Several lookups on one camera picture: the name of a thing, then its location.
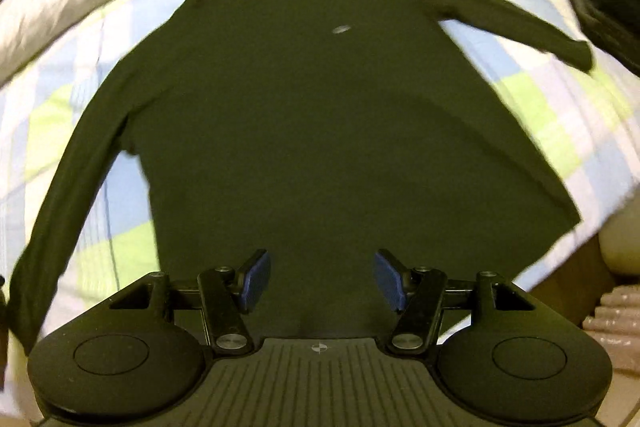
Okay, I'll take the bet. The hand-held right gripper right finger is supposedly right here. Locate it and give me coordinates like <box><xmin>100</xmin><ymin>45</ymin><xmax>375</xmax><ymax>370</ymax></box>
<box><xmin>372</xmin><ymin>248</ymin><xmax>533</xmax><ymax>355</ymax></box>

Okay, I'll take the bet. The pink ribbed mat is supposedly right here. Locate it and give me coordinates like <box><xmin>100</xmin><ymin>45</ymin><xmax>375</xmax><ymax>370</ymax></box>
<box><xmin>580</xmin><ymin>286</ymin><xmax>640</xmax><ymax>375</ymax></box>

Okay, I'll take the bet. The white round stool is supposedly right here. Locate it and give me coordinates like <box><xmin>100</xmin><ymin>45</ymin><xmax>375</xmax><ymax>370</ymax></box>
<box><xmin>599</xmin><ymin>206</ymin><xmax>640</xmax><ymax>279</ymax></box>

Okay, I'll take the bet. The checkered bedsheet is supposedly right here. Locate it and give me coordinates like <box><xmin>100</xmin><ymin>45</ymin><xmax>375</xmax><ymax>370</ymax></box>
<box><xmin>0</xmin><ymin>0</ymin><xmax>640</xmax><ymax>408</ymax></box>

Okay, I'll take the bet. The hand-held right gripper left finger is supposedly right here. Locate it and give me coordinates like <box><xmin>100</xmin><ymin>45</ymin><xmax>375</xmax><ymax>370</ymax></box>
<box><xmin>107</xmin><ymin>248</ymin><xmax>273</xmax><ymax>353</ymax></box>

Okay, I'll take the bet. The black long-sleeve shirt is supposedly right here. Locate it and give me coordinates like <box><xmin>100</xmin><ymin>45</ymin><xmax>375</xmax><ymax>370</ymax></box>
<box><xmin>7</xmin><ymin>0</ymin><xmax>596</xmax><ymax>358</ymax></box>

